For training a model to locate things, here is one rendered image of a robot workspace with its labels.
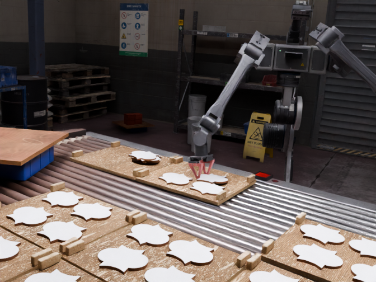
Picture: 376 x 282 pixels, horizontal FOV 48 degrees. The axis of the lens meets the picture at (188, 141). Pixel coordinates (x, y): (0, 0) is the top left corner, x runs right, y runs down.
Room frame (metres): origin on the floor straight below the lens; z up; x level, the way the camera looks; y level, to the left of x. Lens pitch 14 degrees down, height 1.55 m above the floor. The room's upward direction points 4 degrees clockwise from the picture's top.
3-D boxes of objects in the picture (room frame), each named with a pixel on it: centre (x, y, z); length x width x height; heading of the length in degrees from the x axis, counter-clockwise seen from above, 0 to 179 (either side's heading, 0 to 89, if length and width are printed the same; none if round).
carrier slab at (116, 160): (2.00, 0.30, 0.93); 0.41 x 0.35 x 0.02; 57
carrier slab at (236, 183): (1.77, -0.05, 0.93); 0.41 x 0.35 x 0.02; 57
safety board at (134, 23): (7.70, 1.08, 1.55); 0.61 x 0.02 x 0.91; 63
